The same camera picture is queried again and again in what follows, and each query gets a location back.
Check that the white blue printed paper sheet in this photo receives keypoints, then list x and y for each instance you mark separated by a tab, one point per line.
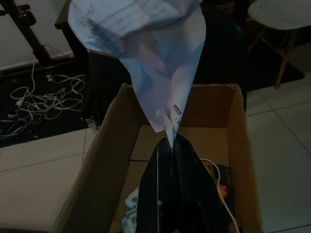
145	55

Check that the yellow red snack wrapper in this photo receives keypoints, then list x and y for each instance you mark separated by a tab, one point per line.
219	187

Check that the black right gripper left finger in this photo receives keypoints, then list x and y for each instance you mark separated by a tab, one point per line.
150	189

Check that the green white printed wrapper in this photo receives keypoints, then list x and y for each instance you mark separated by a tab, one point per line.
130	213

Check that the white chair with wooden legs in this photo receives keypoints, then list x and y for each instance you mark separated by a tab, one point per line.
279	26

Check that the black metal stand frame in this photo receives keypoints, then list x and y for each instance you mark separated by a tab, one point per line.
31	36

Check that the black rug under chair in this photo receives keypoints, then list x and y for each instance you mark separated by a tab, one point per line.
269	72

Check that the black floor mat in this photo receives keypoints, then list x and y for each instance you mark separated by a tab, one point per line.
29	106

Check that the brown cardboard box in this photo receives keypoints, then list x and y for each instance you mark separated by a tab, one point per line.
109	155

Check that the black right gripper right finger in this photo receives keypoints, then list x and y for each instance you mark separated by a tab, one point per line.
194	184

